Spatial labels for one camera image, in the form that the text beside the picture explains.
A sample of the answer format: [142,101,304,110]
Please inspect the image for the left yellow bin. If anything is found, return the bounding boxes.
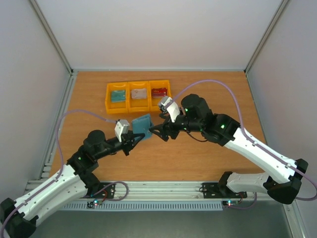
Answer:
[105,82,128,114]

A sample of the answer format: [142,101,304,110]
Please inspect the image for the right circuit board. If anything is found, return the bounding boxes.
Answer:
[222,200,241,207]

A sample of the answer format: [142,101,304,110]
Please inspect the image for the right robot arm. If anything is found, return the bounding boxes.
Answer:
[149,94,308,204]

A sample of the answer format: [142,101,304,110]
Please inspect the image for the teal card holder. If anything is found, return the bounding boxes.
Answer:
[132,114,154,140]

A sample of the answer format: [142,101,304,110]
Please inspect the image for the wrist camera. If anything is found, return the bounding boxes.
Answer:
[114,119,130,142]
[158,96,180,122]

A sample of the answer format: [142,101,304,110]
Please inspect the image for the left circuit board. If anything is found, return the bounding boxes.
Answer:
[86,200,103,209]

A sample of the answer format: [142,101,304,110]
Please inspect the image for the circuit board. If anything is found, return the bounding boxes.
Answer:
[222,200,241,207]
[86,200,103,209]

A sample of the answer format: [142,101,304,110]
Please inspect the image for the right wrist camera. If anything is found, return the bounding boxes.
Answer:
[158,96,180,122]

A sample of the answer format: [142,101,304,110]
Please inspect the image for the grey slotted cable duct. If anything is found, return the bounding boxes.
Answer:
[61,201,222,212]

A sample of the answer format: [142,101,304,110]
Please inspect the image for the white pink cards stack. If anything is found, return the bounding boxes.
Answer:
[131,88,147,100]

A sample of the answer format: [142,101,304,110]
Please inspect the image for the yellow bin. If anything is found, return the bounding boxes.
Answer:
[105,82,128,114]
[149,80,171,112]
[128,81,150,113]

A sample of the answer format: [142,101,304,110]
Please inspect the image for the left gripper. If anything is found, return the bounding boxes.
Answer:
[95,130,145,160]

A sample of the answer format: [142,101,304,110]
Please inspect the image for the aluminium front rail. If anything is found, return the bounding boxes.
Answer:
[23,180,295,201]

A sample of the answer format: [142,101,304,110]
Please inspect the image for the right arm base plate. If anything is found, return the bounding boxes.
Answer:
[199,182,248,199]

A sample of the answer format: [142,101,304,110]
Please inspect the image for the right yellow bin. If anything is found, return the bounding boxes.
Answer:
[149,80,171,112]

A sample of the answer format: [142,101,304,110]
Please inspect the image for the teal cards stack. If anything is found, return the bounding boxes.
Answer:
[110,90,126,103]

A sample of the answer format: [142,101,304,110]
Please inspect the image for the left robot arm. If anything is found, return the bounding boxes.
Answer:
[0,130,145,238]

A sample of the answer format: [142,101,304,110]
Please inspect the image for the middle yellow bin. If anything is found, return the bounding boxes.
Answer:
[128,81,150,113]

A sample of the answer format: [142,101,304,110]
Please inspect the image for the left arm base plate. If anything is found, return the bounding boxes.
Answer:
[84,182,115,199]

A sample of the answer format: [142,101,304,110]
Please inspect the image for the red cards stack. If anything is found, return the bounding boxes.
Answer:
[151,87,168,98]

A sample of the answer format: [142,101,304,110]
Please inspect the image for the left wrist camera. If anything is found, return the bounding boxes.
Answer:
[114,119,130,142]

